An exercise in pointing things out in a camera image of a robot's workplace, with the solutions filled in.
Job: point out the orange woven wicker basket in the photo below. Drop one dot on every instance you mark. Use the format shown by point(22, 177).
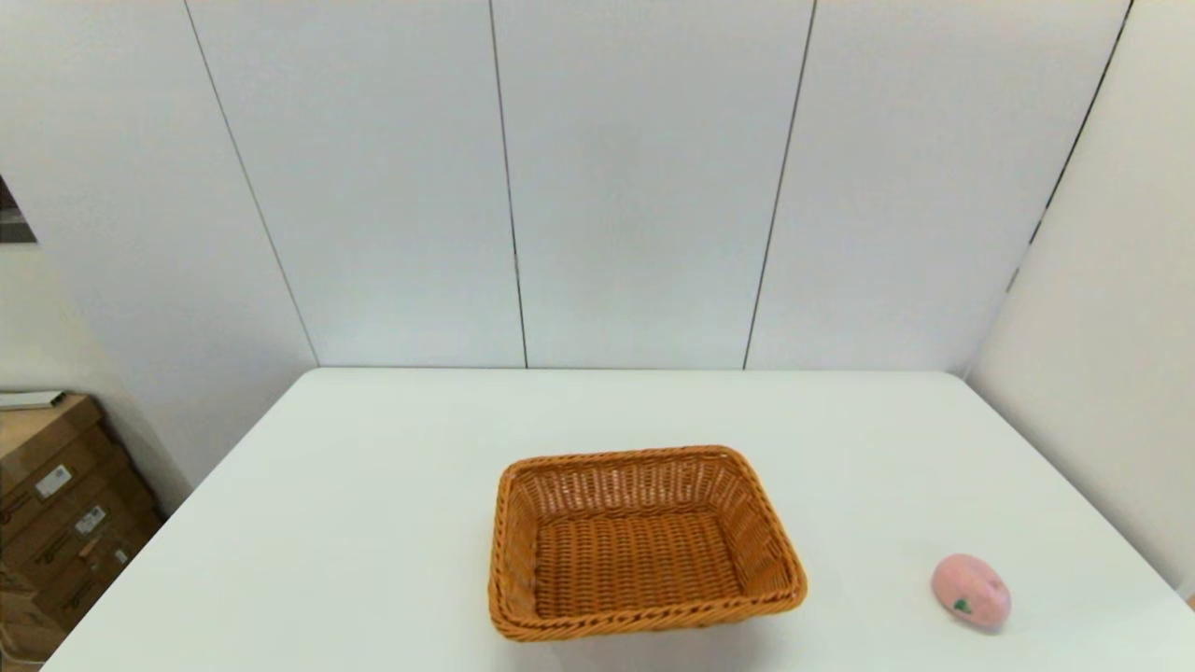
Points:
point(635, 560)

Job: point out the pink toy peach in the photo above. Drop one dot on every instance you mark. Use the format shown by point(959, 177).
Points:
point(971, 583)

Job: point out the brown cardboard box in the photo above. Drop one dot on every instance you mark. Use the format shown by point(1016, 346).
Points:
point(121, 560)
point(103, 499)
point(42, 439)

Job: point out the flat white board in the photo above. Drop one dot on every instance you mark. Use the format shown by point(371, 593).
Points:
point(28, 399)

